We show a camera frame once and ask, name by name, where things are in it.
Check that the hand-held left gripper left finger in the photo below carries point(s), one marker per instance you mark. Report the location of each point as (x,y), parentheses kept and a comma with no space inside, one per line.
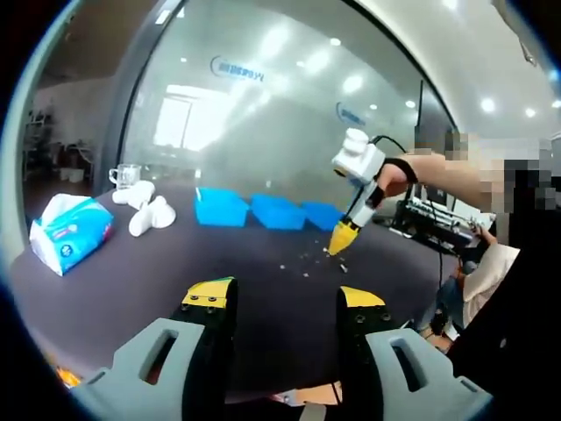
(131,373)

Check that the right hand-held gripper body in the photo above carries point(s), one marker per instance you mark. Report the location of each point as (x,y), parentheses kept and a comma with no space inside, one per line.
(361,162)

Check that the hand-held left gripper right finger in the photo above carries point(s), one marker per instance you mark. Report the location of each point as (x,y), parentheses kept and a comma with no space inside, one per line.
(438,386)

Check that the blue plastic bin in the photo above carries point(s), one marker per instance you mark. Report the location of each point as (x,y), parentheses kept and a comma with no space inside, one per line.
(221,210)
(278,215)
(322,217)

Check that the screws nuts and washers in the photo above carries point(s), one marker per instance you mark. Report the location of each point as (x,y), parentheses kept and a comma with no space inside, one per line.
(305,275)

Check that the person's right hand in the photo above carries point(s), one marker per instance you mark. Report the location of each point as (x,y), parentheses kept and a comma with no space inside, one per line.
(392,184)

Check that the blue logo sticker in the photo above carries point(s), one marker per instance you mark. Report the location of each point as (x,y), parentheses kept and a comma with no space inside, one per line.
(239,70)
(350,115)

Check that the person's black clothing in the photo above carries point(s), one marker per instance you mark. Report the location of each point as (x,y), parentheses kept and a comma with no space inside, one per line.
(517,333)

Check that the round ceiling light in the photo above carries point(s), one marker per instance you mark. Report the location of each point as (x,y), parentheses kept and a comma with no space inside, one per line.
(487,104)
(530,112)
(556,104)

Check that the blue white tissue pack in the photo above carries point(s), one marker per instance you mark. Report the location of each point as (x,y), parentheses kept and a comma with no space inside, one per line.
(70,237)

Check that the white plastic fitting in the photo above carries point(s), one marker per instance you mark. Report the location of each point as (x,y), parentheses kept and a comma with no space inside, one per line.
(136,193)
(153,217)

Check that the clear glass mug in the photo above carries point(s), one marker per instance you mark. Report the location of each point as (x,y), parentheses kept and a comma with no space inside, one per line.
(125,177)

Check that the white plastic tub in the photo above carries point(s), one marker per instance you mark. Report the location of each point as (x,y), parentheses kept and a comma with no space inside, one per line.
(72,173)

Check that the background shelf rack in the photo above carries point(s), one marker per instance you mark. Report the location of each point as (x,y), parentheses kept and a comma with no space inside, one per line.
(39,140)

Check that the black equipment frame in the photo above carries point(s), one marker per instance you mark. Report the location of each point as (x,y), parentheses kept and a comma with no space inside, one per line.
(438,219)

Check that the black wall monitor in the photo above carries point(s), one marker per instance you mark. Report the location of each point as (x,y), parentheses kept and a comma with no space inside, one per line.
(434,109)

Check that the dark glass partition frame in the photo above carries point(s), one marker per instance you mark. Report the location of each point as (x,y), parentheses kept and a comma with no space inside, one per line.
(129,79)

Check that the small white frame label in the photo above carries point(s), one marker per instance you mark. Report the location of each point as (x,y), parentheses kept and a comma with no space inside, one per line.
(162,16)

